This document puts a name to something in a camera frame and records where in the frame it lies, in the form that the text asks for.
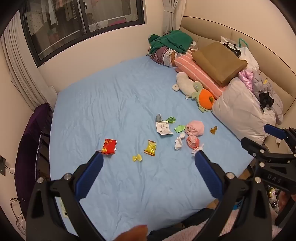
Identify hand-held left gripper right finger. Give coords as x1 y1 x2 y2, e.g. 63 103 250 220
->
193 150 278 241

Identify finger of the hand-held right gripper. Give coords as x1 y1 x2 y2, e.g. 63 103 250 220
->
241 137 271 160
264 124 296 149

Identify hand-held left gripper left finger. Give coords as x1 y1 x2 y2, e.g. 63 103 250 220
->
25 151 104 241

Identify pink white candy wrapper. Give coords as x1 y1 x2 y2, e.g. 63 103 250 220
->
191 144 205 156

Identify red gold foil packet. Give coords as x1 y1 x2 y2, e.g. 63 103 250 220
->
95 138 118 155

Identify white tissue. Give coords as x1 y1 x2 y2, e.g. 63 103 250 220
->
174 132 186 151

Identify yellow snack wrapper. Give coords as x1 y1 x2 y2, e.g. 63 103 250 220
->
144 139 157 157

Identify white printed paper leaflet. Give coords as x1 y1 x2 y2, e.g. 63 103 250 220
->
155 120 173 136

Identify person's right hand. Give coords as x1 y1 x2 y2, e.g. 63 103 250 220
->
279 192 296 215

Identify person's left hand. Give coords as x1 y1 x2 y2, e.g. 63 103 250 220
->
115 224 148 241

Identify black small cloth item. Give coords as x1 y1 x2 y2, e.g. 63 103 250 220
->
258 91 274 109

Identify orange white crumpled cloth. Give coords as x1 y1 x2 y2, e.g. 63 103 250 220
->
186 136 200 149

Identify grey puffer jacket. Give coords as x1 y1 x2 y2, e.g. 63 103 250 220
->
252 71 284 126

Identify white folded duvet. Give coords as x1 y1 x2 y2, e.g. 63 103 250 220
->
211 76 277 145

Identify white bed label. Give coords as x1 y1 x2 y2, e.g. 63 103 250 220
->
60 197 69 219

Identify pink elastic cloth cap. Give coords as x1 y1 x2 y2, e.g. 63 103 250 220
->
185 120 205 137

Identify pink fuzzy clothing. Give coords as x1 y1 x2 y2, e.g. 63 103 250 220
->
162 207 283 241

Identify lilac puffer jacket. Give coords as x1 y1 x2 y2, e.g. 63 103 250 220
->
238 70 257 92

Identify dark pants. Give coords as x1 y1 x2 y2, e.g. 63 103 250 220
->
147 207 216 241

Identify green orange turtle plush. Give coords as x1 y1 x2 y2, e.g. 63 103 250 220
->
192 81 215 113

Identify beige padded headboard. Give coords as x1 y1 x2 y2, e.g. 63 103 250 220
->
179 16 296 153

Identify brown paper bag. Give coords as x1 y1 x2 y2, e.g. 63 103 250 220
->
192 42 248 87

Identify white seal plush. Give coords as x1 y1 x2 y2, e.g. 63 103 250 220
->
172 72 197 100

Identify pink striped pillow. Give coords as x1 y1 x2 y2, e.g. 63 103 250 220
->
174 53 228 100

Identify white sheer curtain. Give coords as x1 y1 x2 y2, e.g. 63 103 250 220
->
0 14 57 112

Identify dark framed window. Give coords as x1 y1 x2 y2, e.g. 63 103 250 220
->
20 0 146 67

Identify tied beige curtain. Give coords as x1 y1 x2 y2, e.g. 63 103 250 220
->
162 0 183 35

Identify black cable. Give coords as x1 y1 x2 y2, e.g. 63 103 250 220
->
5 162 26 232

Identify white plastic bag green handle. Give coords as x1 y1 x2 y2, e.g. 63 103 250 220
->
220 36 259 71

